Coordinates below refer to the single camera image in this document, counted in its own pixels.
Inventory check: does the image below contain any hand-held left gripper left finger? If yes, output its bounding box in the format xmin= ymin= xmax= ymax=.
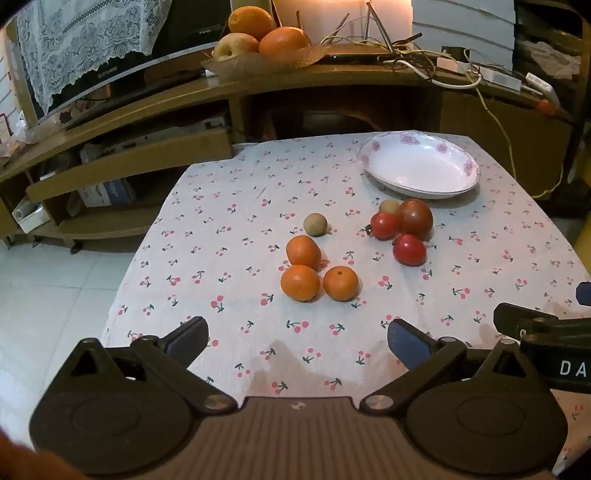
xmin=53 ymin=316 xmax=238 ymax=415

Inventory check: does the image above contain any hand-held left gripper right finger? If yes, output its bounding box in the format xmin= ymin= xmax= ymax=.
xmin=359 ymin=318 xmax=550 ymax=415

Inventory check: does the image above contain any small orange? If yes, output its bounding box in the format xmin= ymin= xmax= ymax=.
xmin=322 ymin=266 xmax=359 ymax=302
xmin=280 ymin=265 xmax=321 ymax=302
xmin=286 ymin=235 xmax=322 ymax=271

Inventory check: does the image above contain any small red tomato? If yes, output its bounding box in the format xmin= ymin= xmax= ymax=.
xmin=369 ymin=212 xmax=400 ymax=241
xmin=393 ymin=233 xmax=427 ymax=267

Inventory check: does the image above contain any large dark red tomato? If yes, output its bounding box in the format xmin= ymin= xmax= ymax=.
xmin=398 ymin=199 xmax=434 ymax=241

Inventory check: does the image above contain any white pink floral plate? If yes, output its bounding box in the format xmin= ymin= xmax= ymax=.
xmin=357 ymin=131 xmax=481 ymax=200

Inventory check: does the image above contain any cherry print tablecloth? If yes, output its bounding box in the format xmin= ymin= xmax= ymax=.
xmin=102 ymin=133 xmax=591 ymax=476

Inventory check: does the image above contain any blue and white box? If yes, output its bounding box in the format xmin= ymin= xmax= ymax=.
xmin=78 ymin=179 xmax=136 ymax=207

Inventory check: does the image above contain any white power adapter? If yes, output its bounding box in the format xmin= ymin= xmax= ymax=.
xmin=526 ymin=73 xmax=556 ymax=101

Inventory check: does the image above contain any white power strip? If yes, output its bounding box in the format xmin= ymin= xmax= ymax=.
xmin=480 ymin=67 xmax=522 ymax=90

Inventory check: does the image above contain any wooden television stand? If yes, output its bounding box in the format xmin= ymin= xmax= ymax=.
xmin=0 ymin=41 xmax=578 ymax=254

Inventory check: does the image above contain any woven fruit basket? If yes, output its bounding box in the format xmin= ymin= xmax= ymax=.
xmin=202 ymin=44 xmax=324 ymax=77

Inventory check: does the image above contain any flat black device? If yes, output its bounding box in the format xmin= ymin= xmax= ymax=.
xmin=318 ymin=53 xmax=393 ymax=65

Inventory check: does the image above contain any yellow apple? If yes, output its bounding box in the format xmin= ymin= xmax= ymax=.
xmin=212 ymin=33 xmax=259 ymax=61

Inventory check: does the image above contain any white ribbed panel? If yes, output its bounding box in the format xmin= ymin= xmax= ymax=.
xmin=411 ymin=0 xmax=516 ymax=52

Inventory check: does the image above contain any large orange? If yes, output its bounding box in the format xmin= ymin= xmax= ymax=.
xmin=259 ymin=27 xmax=310 ymax=58
xmin=228 ymin=6 xmax=275 ymax=40

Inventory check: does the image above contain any white lace cloth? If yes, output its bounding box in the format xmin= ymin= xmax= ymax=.
xmin=16 ymin=0 xmax=174 ymax=116

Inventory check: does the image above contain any black television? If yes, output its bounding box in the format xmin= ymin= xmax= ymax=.
xmin=14 ymin=0 xmax=232 ymax=126

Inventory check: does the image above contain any yellow cable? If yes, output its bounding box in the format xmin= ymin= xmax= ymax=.
xmin=475 ymin=88 xmax=566 ymax=199

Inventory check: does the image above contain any white cable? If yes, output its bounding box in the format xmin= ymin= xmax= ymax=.
xmin=406 ymin=59 xmax=483 ymax=89

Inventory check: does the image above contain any tangle of thin cables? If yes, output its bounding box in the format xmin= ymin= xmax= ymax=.
xmin=318 ymin=2 xmax=462 ymax=71

